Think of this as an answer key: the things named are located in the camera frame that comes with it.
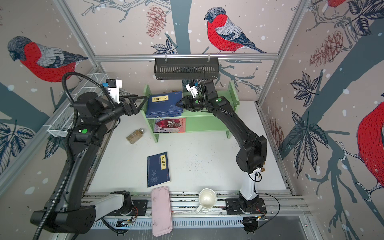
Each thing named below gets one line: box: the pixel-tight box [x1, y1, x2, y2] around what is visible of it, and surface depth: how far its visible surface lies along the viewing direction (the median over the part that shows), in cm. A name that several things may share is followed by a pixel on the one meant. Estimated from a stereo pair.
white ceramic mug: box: [195, 188, 217, 214], surface depth 71 cm
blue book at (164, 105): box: [146, 91, 184, 119], surface depth 78 cm
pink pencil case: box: [151, 186, 173, 237], surface depth 72 cm
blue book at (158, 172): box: [146, 151, 171, 188], surface depth 87 cm
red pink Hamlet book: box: [153, 117, 187, 133], surface depth 94 cm
